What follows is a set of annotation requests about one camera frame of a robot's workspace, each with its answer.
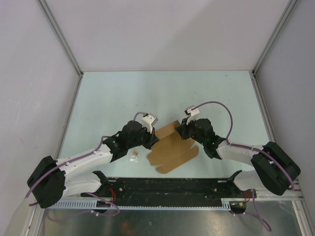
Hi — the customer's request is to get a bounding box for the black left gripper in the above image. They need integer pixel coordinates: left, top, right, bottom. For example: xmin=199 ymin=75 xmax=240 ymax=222
xmin=127 ymin=124 xmax=159 ymax=150

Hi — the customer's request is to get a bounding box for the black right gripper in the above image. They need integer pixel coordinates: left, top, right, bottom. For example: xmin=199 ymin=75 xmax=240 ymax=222
xmin=175 ymin=117 xmax=206 ymax=146

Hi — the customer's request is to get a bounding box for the brown cardboard box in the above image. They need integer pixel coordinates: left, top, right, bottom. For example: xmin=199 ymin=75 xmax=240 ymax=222
xmin=147 ymin=120 xmax=199 ymax=174

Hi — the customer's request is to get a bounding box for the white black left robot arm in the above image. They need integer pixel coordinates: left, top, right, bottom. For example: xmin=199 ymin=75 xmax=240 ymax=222
xmin=26 ymin=115 xmax=159 ymax=208

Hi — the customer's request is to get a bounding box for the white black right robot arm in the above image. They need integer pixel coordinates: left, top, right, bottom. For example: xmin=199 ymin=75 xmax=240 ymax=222
xmin=176 ymin=118 xmax=301 ymax=197

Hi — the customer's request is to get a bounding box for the small cardboard scrap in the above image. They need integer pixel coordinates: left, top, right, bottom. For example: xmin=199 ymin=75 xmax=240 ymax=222
xmin=130 ymin=149 xmax=138 ymax=162

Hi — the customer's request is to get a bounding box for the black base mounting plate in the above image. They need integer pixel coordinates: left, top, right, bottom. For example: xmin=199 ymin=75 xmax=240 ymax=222
xmin=80 ymin=177 xmax=257 ymax=200

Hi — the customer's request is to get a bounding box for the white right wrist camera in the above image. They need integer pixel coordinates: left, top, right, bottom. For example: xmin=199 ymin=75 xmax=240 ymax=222
xmin=185 ymin=105 xmax=200 ymax=124

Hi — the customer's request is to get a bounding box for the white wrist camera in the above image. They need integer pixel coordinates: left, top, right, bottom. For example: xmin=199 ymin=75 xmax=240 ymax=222
xmin=185 ymin=105 xmax=200 ymax=124
xmin=141 ymin=113 xmax=158 ymax=133

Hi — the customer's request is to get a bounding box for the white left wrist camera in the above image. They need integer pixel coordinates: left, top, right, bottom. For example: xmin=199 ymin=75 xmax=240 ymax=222
xmin=141 ymin=113 xmax=158 ymax=133

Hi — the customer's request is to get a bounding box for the aluminium frame post right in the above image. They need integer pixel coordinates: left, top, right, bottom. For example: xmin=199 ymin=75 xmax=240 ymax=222
xmin=251 ymin=0 xmax=300 ymax=77

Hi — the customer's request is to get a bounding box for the aluminium frame post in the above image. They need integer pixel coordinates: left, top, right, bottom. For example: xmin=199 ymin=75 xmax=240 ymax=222
xmin=251 ymin=0 xmax=300 ymax=77
xmin=36 ymin=0 xmax=83 ymax=78

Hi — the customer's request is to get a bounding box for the grey slotted cable duct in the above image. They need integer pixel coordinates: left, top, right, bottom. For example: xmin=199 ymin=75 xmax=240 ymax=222
xmin=49 ymin=198 xmax=306 ymax=212

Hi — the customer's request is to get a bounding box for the aluminium front rail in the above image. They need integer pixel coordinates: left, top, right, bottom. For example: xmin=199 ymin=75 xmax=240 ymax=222
xmin=255 ymin=180 xmax=304 ymax=201

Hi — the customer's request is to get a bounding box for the aluminium frame post left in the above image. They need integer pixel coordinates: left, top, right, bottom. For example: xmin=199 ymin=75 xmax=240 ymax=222
xmin=36 ymin=0 xmax=83 ymax=78

